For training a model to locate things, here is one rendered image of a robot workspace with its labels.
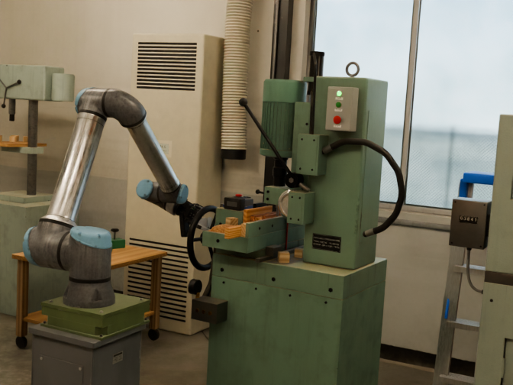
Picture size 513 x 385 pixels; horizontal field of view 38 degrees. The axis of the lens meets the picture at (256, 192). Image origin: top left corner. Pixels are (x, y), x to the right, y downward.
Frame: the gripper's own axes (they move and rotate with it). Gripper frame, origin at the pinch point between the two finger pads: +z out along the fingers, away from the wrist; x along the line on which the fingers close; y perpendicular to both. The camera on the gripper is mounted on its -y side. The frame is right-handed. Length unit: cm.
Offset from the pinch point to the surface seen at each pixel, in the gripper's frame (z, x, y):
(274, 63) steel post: -56, 102, 68
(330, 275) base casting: 72, -33, 23
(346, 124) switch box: 53, -29, 75
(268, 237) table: 40, -26, 21
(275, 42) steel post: -61, 102, 79
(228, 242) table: 32, -41, 17
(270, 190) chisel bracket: 27.9, -14.9, 35.3
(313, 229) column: 55, -22, 32
